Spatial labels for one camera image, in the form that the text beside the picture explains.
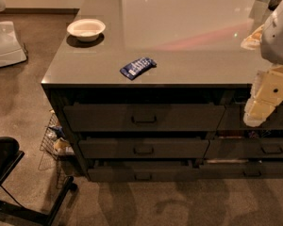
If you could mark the white paper bowl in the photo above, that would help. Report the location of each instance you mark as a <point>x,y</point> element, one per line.
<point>86,30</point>

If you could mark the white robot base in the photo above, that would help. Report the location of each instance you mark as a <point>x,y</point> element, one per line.
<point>11,50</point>

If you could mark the blue snack packet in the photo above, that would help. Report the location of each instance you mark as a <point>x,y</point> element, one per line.
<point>137,67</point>

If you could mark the dark grey drawer cabinet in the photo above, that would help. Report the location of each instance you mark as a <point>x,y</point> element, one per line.
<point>197,47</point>

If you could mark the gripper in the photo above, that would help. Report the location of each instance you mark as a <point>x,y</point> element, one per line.
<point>278,40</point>

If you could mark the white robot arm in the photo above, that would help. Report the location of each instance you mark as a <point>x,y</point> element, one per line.
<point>268,38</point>

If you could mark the wire basket with items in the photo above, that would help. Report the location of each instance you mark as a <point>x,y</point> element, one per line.
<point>55,153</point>

